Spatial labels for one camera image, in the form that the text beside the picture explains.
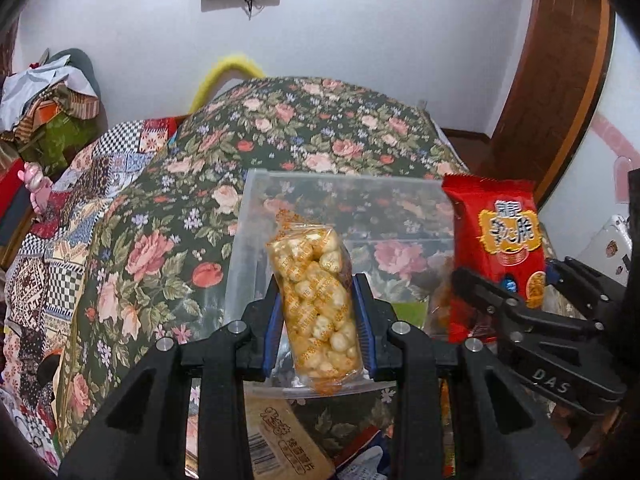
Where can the floral blanket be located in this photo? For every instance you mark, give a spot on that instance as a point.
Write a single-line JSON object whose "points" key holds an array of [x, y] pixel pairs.
{"points": [[310, 125]]}

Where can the green snack packet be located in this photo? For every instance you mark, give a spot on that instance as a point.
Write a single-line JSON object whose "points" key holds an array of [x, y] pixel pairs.
{"points": [[409, 316]]}

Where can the pink plush toy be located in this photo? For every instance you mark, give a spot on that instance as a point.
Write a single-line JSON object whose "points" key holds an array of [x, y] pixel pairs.
{"points": [[36, 185]]}

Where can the clear puffed rice snack packet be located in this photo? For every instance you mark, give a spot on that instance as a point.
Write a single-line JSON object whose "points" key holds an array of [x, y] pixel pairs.
{"points": [[315, 300]]}

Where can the blue snack packet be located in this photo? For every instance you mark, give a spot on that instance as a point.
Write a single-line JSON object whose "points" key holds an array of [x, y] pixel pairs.
{"points": [[367, 457]]}

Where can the patchwork quilt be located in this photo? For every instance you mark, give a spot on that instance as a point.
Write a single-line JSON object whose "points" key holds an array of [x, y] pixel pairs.
{"points": [[55, 250]]}

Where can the white printed bag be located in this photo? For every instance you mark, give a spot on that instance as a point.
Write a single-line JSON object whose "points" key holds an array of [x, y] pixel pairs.
{"points": [[607, 247]]}

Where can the yellow plush tube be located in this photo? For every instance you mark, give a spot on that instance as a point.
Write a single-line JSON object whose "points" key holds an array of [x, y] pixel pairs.
{"points": [[225, 72]]}

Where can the wooden door frame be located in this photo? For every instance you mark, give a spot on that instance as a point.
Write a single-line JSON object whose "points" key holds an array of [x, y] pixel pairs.
{"points": [[555, 75]]}

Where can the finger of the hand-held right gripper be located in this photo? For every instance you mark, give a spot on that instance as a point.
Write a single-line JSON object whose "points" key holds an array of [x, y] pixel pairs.
{"points": [[585, 285], [487, 300]]}

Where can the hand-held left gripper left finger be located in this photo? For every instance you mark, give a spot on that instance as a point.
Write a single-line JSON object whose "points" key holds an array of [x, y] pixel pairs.
{"points": [[273, 327]]}

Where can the clear plastic storage box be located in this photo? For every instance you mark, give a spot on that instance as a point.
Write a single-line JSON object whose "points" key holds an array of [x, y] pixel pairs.
{"points": [[300, 200]]}

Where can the beige snack packet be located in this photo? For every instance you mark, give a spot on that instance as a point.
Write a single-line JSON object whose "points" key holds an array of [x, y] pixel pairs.
{"points": [[285, 440]]}

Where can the red snack packet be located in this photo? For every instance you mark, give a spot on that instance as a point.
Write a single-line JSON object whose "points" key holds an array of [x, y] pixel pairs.
{"points": [[505, 240]]}

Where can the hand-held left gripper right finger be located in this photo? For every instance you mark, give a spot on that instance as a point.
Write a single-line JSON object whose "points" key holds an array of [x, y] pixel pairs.
{"points": [[364, 332]]}

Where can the pile of clothes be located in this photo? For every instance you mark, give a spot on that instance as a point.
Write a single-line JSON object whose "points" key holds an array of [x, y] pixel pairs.
{"points": [[45, 105]]}

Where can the brown snack packet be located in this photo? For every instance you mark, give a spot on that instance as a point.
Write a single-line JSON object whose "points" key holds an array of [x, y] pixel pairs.
{"points": [[440, 300]]}

